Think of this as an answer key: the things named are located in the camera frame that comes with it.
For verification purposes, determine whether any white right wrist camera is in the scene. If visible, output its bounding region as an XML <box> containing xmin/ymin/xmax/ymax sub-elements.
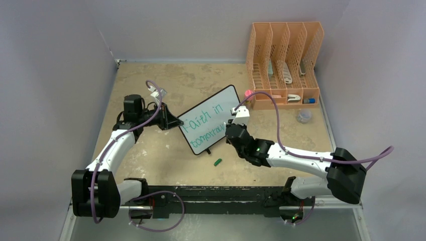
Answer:
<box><xmin>231</xmin><ymin>105</ymin><xmax>250</xmax><ymax>126</ymax></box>

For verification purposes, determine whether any pink cartoon bottle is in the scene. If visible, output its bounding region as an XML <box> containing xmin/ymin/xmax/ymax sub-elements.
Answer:
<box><xmin>244</xmin><ymin>89</ymin><xmax>253</xmax><ymax>101</ymax></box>

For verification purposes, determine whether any green marker cap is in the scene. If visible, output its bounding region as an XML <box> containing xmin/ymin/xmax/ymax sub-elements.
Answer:
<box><xmin>214</xmin><ymin>159</ymin><xmax>222</xmax><ymax>166</ymax></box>

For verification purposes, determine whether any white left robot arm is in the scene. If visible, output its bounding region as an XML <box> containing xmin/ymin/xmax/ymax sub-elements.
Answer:
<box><xmin>71</xmin><ymin>91</ymin><xmax>183</xmax><ymax>223</ymax></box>

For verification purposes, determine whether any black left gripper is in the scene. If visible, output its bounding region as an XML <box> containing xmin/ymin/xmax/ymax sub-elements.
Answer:
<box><xmin>138</xmin><ymin>102</ymin><xmax>182</xmax><ymax>131</ymax></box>

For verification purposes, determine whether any peach plastic file organizer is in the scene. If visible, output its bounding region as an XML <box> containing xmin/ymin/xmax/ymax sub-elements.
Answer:
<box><xmin>246</xmin><ymin>22</ymin><xmax>325</xmax><ymax>110</ymax></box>

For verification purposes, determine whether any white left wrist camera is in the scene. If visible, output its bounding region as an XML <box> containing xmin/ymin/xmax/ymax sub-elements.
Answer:
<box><xmin>148</xmin><ymin>86</ymin><xmax>167</xmax><ymax>105</ymax></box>

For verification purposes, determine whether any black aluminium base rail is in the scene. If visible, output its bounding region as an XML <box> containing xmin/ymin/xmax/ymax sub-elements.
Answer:
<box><xmin>69</xmin><ymin>184</ymin><xmax>363</xmax><ymax>220</ymax></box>

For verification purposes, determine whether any clear small plastic jar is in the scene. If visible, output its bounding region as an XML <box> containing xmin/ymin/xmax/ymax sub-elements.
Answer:
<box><xmin>296</xmin><ymin>109</ymin><xmax>312</xmax><ymax>124</ymax></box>

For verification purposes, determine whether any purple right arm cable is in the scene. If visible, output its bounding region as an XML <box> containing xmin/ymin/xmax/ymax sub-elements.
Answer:
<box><xmin>234</xmin><ymin>91</ymin><xmax>395</xmax><ymax>172</ymax></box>

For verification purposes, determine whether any blue capped item in organizer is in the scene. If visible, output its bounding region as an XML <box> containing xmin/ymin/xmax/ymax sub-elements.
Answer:
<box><xmin>302</xmin><ymin>98</ymin><xmax>316</xmax><ymax>104</ymax></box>

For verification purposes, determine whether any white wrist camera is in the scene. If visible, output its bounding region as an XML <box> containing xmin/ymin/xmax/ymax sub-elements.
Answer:
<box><xmin>231</xmin><ymin>105</ymin><xmax>250</xmax><ymax>126</ymax></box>
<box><xmin>148</xmin><ymin>86</ymin><xmax>167</xmax><ymax>105</ymax></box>

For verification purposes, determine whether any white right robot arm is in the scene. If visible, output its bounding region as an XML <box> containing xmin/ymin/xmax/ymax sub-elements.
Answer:
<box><xmin>226</xmin><ymin>124</ymin><xmax>367</xmax><ymax>204</ymax></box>

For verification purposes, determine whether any white long tool in organizer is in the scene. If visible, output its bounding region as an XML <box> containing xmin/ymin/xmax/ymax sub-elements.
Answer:
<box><xmin>282</xmin><ymin>62</ymin><xmax>293</xmax><ymax>84</ymax></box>

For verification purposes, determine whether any white stapler in organizer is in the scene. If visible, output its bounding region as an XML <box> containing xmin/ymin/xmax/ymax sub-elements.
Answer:
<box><xmin>287</xmin><ymin>94</ymin><xmax>301</xmax><ymax>103</ymax></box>

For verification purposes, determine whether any white whiteboard black frame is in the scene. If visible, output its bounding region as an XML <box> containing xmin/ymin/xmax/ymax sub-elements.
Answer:
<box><xmin>178</xmin><ymin>85</ymin><xmax>240</xmax><ymax>155</ymax></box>

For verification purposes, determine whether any grey tool in organizer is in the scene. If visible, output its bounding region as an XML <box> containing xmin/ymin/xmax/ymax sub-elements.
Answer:
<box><xmin>298</xmin><ymin>60</ymin><xmax>306</xmax><ymax>77</ymax></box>

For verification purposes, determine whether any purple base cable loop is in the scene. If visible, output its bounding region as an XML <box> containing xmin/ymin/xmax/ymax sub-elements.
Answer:
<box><xmin>128</xmin><ymin>190</ymin><xmax>185</xmax><ymax>234</ymax></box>

